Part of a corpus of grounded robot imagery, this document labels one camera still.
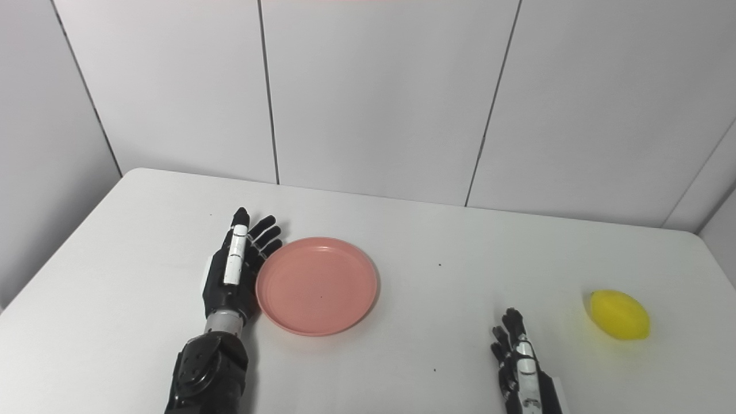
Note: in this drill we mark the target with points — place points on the yellow lemon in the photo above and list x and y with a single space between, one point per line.
620 314

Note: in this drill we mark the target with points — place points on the pink round plate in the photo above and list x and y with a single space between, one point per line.
316 286

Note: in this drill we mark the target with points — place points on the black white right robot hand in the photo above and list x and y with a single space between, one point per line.
526 385

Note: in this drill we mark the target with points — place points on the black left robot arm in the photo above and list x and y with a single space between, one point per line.
210 368

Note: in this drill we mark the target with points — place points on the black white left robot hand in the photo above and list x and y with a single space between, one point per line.
230 293

